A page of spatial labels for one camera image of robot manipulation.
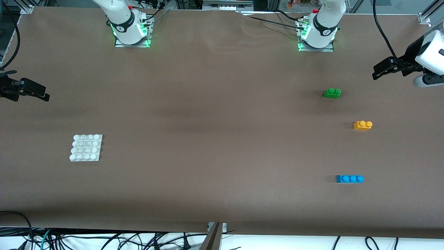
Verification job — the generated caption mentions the white power strip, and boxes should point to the white power strip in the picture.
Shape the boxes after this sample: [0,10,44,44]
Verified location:
[202,0,254,11]

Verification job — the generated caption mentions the white studded base plate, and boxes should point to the white studded base plate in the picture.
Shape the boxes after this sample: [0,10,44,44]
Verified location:
[69,134,103,162]

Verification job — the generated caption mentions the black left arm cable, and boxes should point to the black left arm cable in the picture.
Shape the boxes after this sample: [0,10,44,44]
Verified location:
[373,0,399,60]

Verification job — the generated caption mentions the brown paper table cover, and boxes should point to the brown paper table cover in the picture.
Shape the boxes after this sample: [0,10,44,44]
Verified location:
[0,6,444,239]

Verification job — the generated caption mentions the teal cable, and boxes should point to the teal cable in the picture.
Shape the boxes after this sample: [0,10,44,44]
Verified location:
[33,228,52,250]

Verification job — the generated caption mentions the blue three-stud block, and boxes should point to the blue three-stud block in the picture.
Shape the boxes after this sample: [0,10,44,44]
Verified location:
[336,175,365,184]

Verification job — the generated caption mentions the metal bracket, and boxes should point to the metal bracket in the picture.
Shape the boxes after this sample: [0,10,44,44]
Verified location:
[199,222,228,250]

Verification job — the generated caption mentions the aluminium frame rail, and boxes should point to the aluminium frame rail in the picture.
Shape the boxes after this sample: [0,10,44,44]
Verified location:
[418,0,444,25]
[0,3,35,66]

